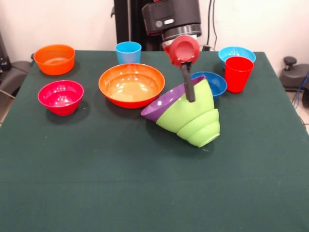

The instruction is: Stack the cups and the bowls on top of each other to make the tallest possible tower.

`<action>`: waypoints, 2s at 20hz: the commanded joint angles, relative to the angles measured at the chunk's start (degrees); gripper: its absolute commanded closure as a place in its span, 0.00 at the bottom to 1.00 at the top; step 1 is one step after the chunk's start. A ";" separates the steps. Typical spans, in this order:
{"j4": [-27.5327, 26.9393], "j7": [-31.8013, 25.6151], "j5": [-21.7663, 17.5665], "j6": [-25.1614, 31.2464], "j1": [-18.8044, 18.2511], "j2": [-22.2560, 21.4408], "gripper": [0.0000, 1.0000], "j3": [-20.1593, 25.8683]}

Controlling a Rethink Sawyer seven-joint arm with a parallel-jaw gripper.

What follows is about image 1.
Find light blue bowl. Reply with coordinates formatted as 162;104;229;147
218;46;256;70

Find dark green tablecloth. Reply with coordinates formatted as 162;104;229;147
0;49;309;232

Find deep orange bowl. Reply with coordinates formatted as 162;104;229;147
33;44;76;76

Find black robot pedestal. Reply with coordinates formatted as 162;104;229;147
111;0;165;53

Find grey machine base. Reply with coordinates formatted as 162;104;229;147
280;56;309;90
0;60;32;97

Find red cup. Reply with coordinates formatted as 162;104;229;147
224;56;255;94

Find purple bowl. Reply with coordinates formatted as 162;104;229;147
140;75;206;122

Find blue cable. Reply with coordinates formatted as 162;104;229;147
297;71;309;95

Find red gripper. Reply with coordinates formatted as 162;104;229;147
164;35;200;103

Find light blue cup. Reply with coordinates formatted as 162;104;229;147
115;42;142;65

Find wide orange bowl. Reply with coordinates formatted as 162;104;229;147
98;63;166;110

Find large green bowl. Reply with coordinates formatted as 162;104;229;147
156;79;215;133

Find dark blue bowl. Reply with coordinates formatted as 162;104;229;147
190;71;228;101

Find black wall cable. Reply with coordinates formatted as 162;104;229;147
199;0;218;52

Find magenta bowl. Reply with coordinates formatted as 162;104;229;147
37;80;85;117

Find small green bowl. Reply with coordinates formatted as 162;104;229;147
176;108;221;148

